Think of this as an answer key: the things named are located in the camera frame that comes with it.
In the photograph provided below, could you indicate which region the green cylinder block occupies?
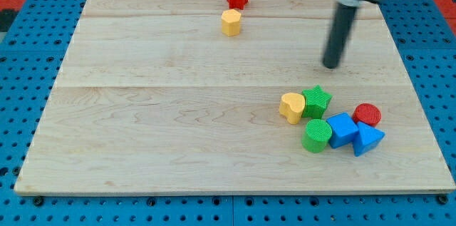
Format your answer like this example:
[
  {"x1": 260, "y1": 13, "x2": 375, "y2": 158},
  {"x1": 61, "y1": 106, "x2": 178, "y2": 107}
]
[{"x1": 301, "y1": 119, "x2": 333, "y2": 153}]

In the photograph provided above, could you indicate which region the blue triangle block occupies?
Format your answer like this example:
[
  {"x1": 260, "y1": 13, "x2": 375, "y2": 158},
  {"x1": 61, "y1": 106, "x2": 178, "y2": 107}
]
[{"x1": 353, "y1": 121, "x2": 385, "y2": 157}]

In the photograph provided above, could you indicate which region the yellow hexagon block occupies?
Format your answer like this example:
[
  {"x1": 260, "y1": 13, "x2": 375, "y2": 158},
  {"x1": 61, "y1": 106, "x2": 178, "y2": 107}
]
[{"x1": 221, "y1": 9, "x2": 242, "y2": 37}]

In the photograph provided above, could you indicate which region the light wooden board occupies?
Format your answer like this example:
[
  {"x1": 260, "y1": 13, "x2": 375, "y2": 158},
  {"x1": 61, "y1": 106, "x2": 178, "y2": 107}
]
[{"x1": 14, "y1": 0, "x2": 455, "y2": 196}]

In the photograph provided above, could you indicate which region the yellow heart block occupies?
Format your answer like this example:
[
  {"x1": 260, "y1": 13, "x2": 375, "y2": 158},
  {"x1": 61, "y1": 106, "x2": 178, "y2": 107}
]
[{"x1": 279, "y1": 93, "x2": 306, "y2": 125}]

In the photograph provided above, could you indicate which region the blue cube block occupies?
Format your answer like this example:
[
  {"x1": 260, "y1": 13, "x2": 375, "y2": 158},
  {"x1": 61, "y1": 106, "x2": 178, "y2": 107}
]
[{"x1": 326, "y1": 112, "x2": 359, "y2": 149}]

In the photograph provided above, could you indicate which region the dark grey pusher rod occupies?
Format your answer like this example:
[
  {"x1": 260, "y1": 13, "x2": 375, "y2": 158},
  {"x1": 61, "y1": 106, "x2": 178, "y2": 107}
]
[{"x1": 322, "y1": 3, "x2": 358, "y2": 69}]

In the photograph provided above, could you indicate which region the green star block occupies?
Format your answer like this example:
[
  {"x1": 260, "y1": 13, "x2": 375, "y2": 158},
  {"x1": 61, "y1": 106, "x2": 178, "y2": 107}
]
[{"x1": 301, "y1": 85, "x2": 332, "y2": 119}]

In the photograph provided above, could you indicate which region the red cylinder block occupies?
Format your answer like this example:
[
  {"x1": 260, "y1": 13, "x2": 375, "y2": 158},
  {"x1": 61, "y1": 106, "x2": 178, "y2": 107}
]
[{"x1": 352, "y1": 103, "x2": 382, "y2": 127}]

